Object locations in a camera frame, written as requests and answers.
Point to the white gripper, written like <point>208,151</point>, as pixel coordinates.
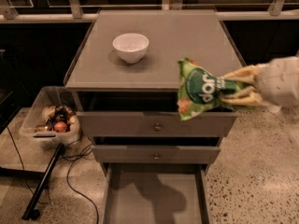
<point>277,82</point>

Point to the green rice chip bag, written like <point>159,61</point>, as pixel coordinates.
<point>199,90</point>

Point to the grey drawer cabinet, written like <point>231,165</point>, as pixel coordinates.
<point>101,81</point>

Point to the grey top drawer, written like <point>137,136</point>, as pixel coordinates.
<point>155,124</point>

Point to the grey drawer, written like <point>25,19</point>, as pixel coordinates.
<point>155,154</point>
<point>155,124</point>
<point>156,194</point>

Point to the grey middle drawer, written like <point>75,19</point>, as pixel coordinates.
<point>155,154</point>

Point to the grey bottom drawer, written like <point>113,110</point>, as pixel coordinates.
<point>156,194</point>

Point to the white ceramic bowl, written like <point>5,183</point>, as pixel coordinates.
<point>131,47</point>

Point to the red apple in bin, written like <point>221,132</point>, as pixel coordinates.
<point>60,127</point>

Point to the clear plastic storage bin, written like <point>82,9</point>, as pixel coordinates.
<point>52,105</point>

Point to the black floor stand bar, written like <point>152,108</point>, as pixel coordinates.
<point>30,211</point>

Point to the white railing frame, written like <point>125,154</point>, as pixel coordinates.
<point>87,10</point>

